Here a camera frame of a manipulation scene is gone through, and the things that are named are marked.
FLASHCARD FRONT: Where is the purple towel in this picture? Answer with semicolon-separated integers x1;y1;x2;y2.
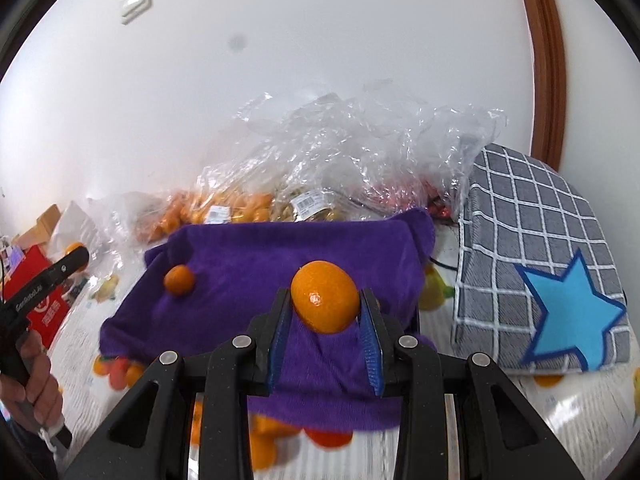
99;207;437;433

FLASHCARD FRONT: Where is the fruit print tablecloth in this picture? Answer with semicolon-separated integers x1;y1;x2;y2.
50;220;640;480

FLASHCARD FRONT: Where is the person's left hand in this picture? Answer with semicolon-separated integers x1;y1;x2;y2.
0;332;66;435

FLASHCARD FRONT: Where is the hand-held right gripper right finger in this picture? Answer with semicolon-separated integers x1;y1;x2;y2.
360;288;586;480

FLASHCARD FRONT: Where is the small orange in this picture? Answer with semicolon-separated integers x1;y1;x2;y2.
164;265;196;297

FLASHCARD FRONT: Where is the red box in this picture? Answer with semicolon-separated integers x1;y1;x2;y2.
2;245;71;351

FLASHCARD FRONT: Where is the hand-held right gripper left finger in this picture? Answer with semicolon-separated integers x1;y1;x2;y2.
65;287;296;480

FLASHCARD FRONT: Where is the white plastic bag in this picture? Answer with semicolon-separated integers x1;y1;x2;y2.
54;200;101;251

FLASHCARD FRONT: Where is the white light switch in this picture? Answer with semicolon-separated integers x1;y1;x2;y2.
120;0;152;25

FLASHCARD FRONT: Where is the brown wooden door frame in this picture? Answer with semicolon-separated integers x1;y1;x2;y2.
512;0;568;168

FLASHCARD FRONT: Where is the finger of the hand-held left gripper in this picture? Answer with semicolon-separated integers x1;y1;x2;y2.
37;247;91;291

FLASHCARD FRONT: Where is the large orange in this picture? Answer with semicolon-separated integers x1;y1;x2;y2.
291;260;361;336

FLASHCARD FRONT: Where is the crumpled clear plastic bag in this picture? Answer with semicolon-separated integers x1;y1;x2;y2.
87;194;166;263

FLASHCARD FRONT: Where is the grey checked cushion blue star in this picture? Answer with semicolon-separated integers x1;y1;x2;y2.
450;142;630;375

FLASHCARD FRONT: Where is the clear plastic bag of oranges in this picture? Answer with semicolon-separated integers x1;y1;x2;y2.
137;160;278;243

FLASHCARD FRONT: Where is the clear plastic bag red fruit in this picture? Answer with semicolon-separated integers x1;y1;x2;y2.
350;80;508;223

